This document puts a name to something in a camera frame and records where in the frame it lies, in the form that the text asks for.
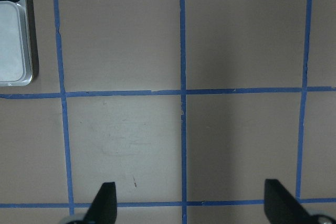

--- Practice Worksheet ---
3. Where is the silver digital kitchen scale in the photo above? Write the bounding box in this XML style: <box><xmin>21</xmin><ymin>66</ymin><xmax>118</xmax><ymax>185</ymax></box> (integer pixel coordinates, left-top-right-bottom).
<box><xmin>1</xmin><ymin>0</ymin><xmax>34</xmax><ymax>87</ymax></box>

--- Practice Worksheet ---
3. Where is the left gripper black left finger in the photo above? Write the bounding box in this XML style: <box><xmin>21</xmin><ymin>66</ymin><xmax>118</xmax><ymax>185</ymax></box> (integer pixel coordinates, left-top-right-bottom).
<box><xmin>82</xmin><ymin>182</ymin><xmax>117</xmax><ymax>224</ymax></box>

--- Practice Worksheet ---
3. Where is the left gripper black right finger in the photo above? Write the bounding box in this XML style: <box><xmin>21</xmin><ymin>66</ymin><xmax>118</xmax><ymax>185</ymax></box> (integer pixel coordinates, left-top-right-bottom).
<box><xmin>264</xmin><ymin>179</ymin><xmax>315</xmax><ymax>224</ymax></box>

